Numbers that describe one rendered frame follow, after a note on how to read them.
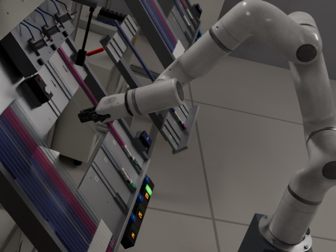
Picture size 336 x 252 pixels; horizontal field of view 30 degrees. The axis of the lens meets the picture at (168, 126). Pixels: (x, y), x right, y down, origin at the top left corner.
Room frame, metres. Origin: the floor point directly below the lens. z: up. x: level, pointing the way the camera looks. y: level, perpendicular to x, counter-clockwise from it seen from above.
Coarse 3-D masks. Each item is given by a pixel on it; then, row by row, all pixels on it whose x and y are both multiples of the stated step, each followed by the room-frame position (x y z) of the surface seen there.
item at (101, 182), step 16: (112, 144) 1.72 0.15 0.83; (128, 144) 1.82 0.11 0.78; (96, 160) 1.58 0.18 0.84; (128, 160) 1.75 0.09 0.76; (96, 176) 1.53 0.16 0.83; (112, 176) 1.61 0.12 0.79; (96, 192) 1.48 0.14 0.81; (112, 192) 1.55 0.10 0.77; (128, 192) 1.63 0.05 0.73; (96, 208) 1.43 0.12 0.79; (112, 208) 1.50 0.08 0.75; (112, 224) 1.45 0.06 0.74
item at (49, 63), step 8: (48, 64) 1.66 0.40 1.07; (56, 72) 1.66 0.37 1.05; (64, 80) 1.67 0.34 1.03; (64, 88) 1.66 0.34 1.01; (72, 96) 1.66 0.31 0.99; (80, 104) 1.67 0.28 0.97; (80, 112) 1.66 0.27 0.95; (96, 128) 1.67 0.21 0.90; (96, 136) 1.66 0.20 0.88; (104, 144) 1.65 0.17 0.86; (112, 152) 1.67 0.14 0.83; (112, 160) 1.65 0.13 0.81; (120, 168) 1.65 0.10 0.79
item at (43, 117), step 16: (64, 48) 1.81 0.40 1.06; (0, 64) 1.46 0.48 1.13; (64, 64) 1.75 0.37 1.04; (0, 80) 1.41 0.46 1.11; (16, 80) 1.48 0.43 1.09; (48, 80) 1.62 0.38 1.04; (0, 96) 1.37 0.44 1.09; (16, 96) 1.43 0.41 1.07; (64, 96) 1.64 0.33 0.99; (0, 112) 1.33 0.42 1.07; (32, 112) 1.45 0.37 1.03; (48, 112) 1.52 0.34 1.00; (48, 128) 1.47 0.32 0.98
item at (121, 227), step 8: (144, 160) 1.84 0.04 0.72; (144, 168) 1.78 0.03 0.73; (136, 184) 1.69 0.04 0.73; (136, 192) 1.64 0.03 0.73; (128, 200) 1.60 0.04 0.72; (128, 208) 1.55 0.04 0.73; (128, 216) 1.51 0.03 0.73; (120, 224) 1.47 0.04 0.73; (120, 232) 1.43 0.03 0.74; (120, 240) 1.40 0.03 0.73; (112, 248) 1.36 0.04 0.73
